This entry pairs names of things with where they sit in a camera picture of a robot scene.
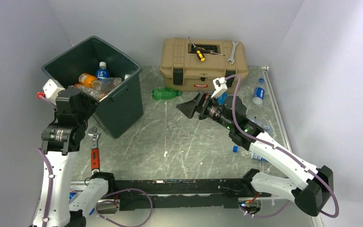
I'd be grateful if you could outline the green plastic bottle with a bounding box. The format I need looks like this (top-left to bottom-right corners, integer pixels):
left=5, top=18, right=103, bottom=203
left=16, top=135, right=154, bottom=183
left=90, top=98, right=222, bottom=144
left=152, top=88, right=182, bottom=100

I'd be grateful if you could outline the blue label bottle far right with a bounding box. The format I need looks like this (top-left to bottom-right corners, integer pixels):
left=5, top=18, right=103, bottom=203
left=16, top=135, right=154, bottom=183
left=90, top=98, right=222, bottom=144
left=252, top=78, right=265, bottom=105

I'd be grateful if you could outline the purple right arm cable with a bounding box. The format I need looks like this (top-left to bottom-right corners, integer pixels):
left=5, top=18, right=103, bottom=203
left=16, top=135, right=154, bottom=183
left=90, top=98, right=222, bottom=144
left=225, top=74, right=340, bottom=219

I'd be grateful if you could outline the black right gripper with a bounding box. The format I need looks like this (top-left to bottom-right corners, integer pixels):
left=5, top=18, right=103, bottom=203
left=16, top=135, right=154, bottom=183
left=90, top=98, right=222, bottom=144
left=176, top=91, right=234, bottom=131

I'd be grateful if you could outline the red handle adjustable wrench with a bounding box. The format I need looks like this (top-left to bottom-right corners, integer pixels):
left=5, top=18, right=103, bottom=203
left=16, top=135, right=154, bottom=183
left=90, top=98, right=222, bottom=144
left=87, top=126, right=101, bottom=174

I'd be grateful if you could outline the clear bottle orange label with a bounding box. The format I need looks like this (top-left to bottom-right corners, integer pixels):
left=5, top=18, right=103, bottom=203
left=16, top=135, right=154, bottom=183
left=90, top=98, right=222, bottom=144
left=74, top=84, right=107, bottom=101

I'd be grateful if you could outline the silver open-end wrench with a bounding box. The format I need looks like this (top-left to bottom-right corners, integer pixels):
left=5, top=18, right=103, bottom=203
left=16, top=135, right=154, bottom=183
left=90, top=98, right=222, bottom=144
left=227, top=41, right=239, bottom=64

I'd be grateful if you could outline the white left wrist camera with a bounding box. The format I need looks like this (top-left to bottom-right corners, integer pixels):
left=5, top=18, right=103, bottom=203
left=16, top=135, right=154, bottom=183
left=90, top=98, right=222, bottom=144
left=37, top=79, right=65, bottom=106

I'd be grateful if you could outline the crushed Pepsi bottle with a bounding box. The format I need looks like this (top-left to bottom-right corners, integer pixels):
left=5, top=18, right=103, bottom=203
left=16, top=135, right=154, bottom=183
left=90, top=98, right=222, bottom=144
left=232, top=146, right=268, bottom=162

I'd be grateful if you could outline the tan plastic toolbox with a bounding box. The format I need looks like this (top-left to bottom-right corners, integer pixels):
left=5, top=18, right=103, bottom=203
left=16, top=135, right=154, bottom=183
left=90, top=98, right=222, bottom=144
left=159, top=38, right=249, bottom=92

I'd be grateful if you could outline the crushed blue label bottle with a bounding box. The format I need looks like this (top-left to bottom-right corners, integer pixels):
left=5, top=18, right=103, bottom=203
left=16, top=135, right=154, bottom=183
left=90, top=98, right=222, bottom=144
left=216, top=93, right=227, bottom=105

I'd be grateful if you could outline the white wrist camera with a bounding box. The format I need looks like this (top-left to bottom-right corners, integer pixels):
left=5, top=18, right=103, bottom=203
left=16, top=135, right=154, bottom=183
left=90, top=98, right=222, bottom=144
left=211, top=77, right=228, bottom=99
left=37, top=79, right=65, bottom=106

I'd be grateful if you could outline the yellow black screwdriver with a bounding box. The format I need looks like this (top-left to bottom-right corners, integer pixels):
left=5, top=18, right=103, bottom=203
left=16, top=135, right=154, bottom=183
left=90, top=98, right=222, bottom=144
left=188, top=36, right=205, bottom=62

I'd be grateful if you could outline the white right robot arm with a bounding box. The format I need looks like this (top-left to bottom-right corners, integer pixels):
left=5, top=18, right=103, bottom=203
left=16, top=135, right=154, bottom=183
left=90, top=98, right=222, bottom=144
left=176, top=92, right=334, bottom=217

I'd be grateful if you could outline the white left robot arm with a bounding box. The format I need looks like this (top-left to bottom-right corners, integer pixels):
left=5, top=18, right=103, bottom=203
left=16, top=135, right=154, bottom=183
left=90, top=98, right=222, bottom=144
left=31, top=87, right=117, bottom=227

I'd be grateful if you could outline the dark green plastic bin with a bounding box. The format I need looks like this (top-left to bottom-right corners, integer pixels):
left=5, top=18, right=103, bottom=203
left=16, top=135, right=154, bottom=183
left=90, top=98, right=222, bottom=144
left=42, top=36, right=143, bottom=139

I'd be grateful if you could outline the clear bottle white cap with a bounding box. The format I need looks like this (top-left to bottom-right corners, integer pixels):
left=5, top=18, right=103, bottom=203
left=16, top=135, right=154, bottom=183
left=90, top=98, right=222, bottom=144
left=95, top=77, right=123, bottom=93

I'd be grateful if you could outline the orange juice bottle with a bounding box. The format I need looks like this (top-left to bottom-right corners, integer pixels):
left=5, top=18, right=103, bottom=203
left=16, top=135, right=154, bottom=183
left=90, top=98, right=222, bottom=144
left=78, top=73, right=99, bottom=89

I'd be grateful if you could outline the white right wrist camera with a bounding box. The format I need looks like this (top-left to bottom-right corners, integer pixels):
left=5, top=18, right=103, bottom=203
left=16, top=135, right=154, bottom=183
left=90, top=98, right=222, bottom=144
left=211, top=77, right=228, bottom=99

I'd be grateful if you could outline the thin dark screwdriver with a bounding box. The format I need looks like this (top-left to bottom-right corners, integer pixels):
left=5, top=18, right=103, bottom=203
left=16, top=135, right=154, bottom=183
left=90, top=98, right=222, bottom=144
left=198, top=47, right=224, bottom=56

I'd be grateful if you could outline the blue label water bottle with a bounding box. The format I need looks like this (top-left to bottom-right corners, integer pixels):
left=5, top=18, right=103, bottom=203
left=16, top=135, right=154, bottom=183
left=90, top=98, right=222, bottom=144
left=95, top=61, right=110, bottom=80

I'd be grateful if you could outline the purple cable loop front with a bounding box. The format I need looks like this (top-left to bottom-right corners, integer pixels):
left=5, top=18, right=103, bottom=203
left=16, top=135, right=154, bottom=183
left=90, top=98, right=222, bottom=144
left=95, top=188, right=153, bottom=227

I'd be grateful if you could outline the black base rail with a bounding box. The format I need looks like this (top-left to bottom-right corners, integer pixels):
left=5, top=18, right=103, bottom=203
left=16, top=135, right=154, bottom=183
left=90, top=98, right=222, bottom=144
left=101, top=174, right=270, bottom=211

